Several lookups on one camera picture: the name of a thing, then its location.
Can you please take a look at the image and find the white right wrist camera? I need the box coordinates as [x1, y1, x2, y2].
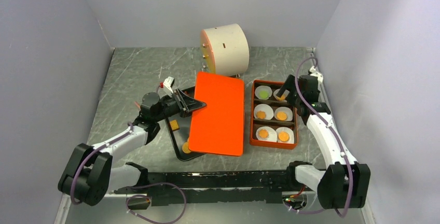
[309, 66, 324, 84]

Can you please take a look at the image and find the white paper cup middle right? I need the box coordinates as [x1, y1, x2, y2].
[274, 107, 293, 122]

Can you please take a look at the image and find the orange shell cookie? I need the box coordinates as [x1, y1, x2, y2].
[277, 94, 286, 101]

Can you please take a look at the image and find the round orange cookie front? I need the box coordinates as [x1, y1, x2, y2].
[182, 142, 191, 154]

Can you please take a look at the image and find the black baking tray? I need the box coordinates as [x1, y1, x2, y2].
[165, 87, 203, 162]

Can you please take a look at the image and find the white paper cup back left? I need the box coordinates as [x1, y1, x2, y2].
[255, 86, 272, 100]

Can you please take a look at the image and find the white paper cup front right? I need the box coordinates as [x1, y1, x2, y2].
[276, 127, 295, 144]

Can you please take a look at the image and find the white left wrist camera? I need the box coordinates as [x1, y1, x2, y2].
[160, 76, 175, 96]

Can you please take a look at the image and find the round orange cookie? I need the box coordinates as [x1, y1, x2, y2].
[278, 132, 290, 142]
[276, 111, 288, 121]
[182, 142, 191, 154]

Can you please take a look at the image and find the white paper cup middle left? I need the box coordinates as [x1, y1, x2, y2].
[253, 104, 274, 120]

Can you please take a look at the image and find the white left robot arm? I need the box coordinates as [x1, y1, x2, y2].
[58, 89, 207, 206]

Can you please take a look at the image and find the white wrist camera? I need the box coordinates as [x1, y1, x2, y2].
[309, 66, 324, 84]
[160, 76, 175, 96]

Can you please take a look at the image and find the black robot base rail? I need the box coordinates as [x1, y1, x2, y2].
[114, 170, 311, 206]

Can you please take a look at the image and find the green sandwich cookie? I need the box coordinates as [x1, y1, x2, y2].
[259, 90, 269, 100]

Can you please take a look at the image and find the white paper cup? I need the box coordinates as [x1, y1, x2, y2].
[253, 104, 274, 120]
[273, 89, 289, 102]
[255, 86, 272, 100]
[276, 127, 295, 144]
[274, 107, 293, 122]
[256, 126, 278, 143]

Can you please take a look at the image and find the square waffle cookie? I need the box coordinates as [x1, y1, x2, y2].
[169, 119, 180, 132]

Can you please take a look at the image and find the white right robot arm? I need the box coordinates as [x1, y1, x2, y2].
[277, 75, 371, 214]

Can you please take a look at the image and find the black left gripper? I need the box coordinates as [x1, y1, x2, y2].
[154, 88, 206, 122]

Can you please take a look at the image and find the white paper cup back right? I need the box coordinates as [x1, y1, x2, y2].
[273, 89, 289, 102]

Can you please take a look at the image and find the orange cookie box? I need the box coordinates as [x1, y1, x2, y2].
[250, 80, 298, 150]

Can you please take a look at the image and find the round cream toy oven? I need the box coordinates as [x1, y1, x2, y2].
[200, 23, 250, 76]

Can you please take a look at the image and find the white paper cup front left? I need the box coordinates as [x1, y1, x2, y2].
[256, 126, 278, 143]

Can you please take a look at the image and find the orange flower cookie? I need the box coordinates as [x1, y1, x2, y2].
[258, 129, 269, 138]
[256, 111, 266, 119]

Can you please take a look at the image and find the orange tray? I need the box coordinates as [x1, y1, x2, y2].
[188, 72, 245, 157]

